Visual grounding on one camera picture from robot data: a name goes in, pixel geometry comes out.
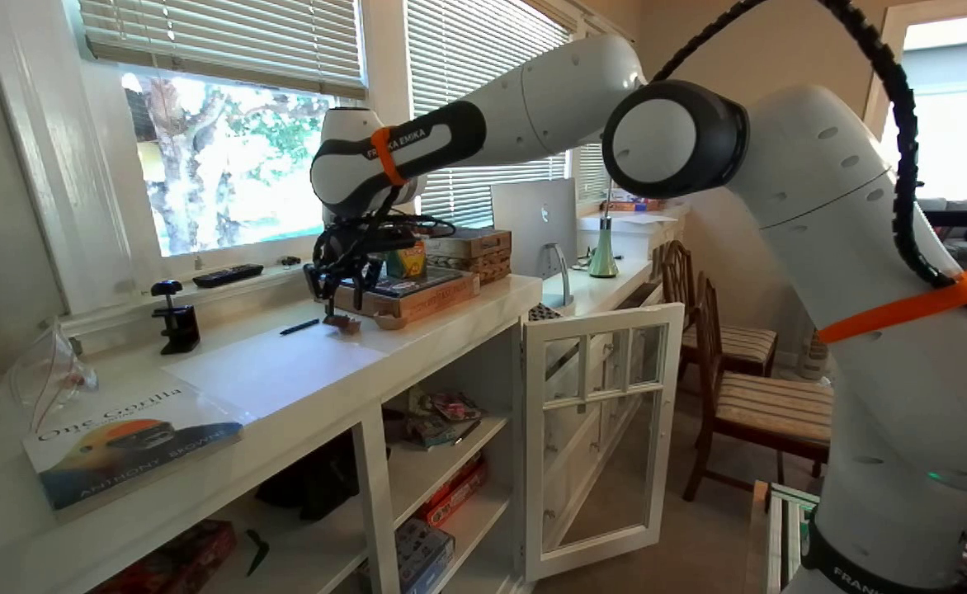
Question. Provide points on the silver computer monitor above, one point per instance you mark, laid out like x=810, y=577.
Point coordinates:
x=541, y=222

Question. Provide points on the black remote control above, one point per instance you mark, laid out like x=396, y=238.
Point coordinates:
x=225, y=276

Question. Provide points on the clear plastic bag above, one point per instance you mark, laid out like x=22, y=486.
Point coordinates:
x=44, y=374

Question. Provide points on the black clamp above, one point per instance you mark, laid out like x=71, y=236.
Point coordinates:
x=180, y=321

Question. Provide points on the orange board game box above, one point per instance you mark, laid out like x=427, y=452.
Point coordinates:
x=395, y=312

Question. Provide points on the wooden crate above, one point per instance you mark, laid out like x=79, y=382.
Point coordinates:
x=488, y=256

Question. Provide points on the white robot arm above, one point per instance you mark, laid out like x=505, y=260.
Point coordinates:
x=821, y=212

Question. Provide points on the wooden chair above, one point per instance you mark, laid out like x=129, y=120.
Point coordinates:
x=789, y=417

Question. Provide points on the crayon box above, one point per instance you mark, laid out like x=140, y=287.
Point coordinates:
x=408, y=260

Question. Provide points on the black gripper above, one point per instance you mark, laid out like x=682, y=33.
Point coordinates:
x=350, y=250

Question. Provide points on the white cabinet door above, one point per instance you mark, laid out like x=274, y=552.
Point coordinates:
x=599, y=420

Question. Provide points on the white shelf cabinet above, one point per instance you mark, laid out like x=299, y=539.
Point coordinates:
x=345, y=440

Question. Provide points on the book with sunset cover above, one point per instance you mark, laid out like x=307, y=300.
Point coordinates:
x=109, y=437

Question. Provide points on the black pen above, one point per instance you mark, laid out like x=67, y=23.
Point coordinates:
x=295, y=326

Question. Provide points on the window blind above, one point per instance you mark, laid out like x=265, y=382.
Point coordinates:
x=303, y=44

